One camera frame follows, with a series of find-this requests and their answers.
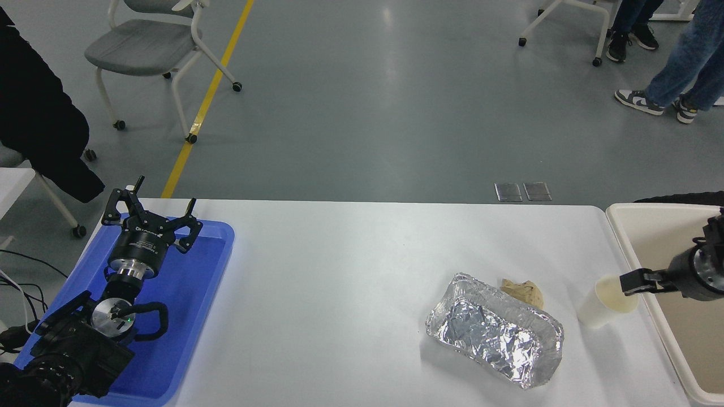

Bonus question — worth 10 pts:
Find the seated person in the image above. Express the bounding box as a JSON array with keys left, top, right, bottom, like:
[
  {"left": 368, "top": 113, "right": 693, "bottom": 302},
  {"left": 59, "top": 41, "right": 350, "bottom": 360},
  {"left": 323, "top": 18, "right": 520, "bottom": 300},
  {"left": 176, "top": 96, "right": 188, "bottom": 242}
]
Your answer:
[{"left": 0, "top": 7, "right": 106, "bottom": 204}]

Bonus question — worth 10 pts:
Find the pale paper cup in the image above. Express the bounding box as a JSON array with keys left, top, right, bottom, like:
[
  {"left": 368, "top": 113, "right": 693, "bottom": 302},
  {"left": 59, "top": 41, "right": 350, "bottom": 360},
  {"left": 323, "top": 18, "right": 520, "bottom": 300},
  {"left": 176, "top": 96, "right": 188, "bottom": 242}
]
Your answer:
[{"left": 576, "top": 275, "right": 640, "bottom": 330}]

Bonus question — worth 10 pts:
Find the white cable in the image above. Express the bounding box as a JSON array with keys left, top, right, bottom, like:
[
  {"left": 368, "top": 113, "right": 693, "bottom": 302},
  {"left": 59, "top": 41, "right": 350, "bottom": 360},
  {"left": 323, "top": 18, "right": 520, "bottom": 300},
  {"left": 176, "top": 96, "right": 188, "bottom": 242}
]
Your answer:
[{"left": 0, "top": 269, "right": 36, "bottom": 335}]

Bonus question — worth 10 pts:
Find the large pale bin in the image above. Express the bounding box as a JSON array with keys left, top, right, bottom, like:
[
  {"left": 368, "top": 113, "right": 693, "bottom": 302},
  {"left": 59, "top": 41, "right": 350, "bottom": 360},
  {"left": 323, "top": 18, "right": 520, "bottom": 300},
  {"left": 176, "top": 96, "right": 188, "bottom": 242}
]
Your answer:
[{"left": 605, "top": 202, "right": 724, "bottom": 407}]

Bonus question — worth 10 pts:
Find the white furniture base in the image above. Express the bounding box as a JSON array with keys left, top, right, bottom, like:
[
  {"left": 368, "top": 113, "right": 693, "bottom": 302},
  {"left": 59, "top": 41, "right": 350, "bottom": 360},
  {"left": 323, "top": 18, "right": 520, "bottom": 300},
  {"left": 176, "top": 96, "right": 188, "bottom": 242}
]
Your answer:
[{"left": 649, "top": 0, "right": 697, "bottom": 22}]

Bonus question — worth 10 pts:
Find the person with black shoes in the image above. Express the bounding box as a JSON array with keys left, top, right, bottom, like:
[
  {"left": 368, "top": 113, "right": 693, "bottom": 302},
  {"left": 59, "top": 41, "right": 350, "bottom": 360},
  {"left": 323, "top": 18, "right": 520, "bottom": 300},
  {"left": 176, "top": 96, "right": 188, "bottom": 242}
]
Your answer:
[{"left": 606, "top": 0, "right": 667, "bottom": 63}]

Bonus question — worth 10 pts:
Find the white-framed wheeled chair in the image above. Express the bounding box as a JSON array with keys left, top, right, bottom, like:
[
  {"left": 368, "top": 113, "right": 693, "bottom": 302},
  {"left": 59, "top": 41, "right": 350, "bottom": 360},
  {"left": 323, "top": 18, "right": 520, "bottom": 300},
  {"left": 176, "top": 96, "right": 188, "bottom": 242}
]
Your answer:
[{"left": 518, "top": 0, "right": 621, "bottom": 67}]

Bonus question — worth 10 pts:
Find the white side table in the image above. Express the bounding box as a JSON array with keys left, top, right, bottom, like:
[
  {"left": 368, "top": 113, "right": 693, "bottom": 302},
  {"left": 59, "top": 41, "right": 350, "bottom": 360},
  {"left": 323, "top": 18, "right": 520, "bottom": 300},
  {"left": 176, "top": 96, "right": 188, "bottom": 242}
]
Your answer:
[{"left": 0, "top": 167, "right": 36, "bottom": 220}]

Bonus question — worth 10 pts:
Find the standing person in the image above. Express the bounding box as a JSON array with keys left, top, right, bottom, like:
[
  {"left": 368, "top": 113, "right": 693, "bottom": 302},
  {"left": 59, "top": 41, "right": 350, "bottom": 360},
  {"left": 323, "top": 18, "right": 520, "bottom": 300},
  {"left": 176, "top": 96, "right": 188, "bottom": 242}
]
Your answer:
[{"left": 615, "top": 0, "right": 724, "bottom": 125}]

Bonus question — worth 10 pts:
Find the black fabric strip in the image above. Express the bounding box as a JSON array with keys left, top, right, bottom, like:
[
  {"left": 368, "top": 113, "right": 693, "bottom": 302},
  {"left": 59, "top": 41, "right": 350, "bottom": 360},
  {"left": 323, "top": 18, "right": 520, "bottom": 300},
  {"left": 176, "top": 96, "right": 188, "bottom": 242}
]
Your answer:
[{"left": 633, "top": 191, "right": 724, "bottom": 206}]

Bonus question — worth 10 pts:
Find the crumpled tan paper ball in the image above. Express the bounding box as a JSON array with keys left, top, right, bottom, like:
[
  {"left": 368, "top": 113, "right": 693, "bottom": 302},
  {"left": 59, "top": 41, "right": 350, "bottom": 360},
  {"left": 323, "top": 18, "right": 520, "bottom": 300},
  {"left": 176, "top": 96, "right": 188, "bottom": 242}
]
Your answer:
[{"left": 501, "top": 278, "right": 545, "bottom": 310}]

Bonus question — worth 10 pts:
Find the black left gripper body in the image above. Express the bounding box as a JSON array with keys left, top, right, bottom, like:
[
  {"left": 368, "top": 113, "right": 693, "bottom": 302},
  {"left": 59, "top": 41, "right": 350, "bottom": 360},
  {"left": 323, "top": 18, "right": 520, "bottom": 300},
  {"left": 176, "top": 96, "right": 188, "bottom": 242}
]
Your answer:
[{"left": 111, "top": 214, "right": 178, "bottom": 271}]

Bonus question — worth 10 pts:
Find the white-legged wheeled chair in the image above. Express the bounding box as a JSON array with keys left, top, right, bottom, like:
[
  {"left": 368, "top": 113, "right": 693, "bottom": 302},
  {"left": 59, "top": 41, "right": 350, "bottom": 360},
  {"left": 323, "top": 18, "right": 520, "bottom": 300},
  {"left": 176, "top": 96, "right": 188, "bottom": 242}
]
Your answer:
[{"left": 0, "top": 141, "right": 98, "bottom": 239}]

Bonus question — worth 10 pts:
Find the thin black cable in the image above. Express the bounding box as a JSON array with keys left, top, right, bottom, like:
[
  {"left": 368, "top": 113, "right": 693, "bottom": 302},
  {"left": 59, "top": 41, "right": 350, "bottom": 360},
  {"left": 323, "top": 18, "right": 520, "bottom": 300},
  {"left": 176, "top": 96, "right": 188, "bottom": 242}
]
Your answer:
[{"left": 0, "top": 249, "right": 68, "bottom": 279}]

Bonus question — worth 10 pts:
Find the grey wheeled chair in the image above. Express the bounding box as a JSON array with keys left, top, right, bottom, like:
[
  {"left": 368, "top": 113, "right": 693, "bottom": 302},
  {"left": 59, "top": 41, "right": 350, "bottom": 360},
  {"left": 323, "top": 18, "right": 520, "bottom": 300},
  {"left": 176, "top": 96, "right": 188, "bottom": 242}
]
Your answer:
[{"left": 84, "top": 0, "right": 243, "bottom": 144}]

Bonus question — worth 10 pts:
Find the crumpled foil tray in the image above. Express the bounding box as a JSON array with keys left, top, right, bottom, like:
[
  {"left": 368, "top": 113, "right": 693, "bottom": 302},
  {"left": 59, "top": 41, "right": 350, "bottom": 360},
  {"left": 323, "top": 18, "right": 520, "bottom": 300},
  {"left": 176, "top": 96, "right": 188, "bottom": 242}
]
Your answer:
[{"left": 425, "top": 272, "right": 565, "bottom": 391}]

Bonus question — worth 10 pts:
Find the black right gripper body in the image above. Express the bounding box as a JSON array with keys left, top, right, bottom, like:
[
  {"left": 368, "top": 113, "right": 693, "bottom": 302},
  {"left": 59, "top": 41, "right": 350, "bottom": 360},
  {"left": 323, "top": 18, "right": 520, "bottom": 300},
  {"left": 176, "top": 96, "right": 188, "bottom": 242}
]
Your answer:
[{"left": 666, "top": 245, "right": 724, "bottom": 302}]

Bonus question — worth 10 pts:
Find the black cable bundle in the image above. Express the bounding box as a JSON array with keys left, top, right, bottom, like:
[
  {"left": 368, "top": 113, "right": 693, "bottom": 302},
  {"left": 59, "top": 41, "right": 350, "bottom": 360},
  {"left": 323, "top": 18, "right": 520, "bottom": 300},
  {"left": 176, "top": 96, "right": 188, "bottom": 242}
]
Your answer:
[{"left": 0, "top": 278, "right": 49, "bottom": 317}]

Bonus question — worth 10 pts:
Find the blue plastic tray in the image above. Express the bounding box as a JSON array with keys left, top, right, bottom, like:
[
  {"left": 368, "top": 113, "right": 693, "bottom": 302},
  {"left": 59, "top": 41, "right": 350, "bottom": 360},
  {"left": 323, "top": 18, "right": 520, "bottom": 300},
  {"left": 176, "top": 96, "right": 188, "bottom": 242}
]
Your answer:
[{"left": 14, "top": 213, "right": 235, "bottom": 407}]

